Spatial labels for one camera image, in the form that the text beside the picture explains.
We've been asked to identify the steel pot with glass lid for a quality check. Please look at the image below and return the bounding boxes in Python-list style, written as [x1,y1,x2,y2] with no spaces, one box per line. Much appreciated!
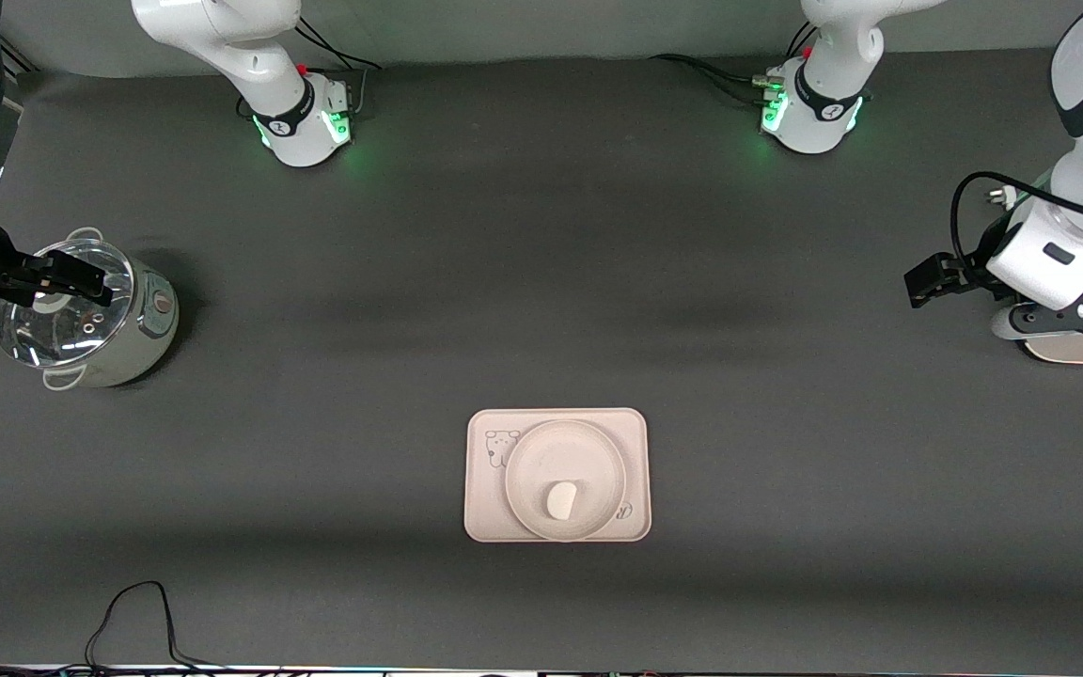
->
[39,226,181,391]

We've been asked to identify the dark grey table cloth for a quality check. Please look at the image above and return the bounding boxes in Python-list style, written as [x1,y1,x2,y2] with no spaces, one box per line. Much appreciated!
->
[0,42,1083,673]

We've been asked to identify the black right arm base cables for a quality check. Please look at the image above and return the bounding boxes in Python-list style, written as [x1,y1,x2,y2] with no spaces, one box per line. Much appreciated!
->
[295,14,381,116]

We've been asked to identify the round beige plate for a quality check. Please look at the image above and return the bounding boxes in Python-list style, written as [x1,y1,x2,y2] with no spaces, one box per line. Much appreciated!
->
[505,419,627,543]

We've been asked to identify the black arm base cables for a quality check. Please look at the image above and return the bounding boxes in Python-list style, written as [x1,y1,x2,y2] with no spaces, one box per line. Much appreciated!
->
[650,19,820,109]
[295,14,381,116]

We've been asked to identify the black left arm base cables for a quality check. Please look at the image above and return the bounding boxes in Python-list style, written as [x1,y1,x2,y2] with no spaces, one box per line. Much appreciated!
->
[650,19,820,109]

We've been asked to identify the thin black looped cable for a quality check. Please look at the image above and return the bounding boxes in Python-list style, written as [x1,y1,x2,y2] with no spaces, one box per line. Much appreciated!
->
[86,581,223,670]

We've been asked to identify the beige rectangular rabbit tray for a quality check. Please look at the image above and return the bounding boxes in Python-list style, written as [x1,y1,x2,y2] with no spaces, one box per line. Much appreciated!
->
[463,407,652,543]

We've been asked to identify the glass pot lid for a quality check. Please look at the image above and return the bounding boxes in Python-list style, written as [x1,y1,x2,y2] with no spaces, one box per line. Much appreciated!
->
[0,238,135,368]

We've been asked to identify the white steamed bun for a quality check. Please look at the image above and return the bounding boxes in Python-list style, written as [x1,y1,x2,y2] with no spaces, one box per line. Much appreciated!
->
[546,480,582,521]

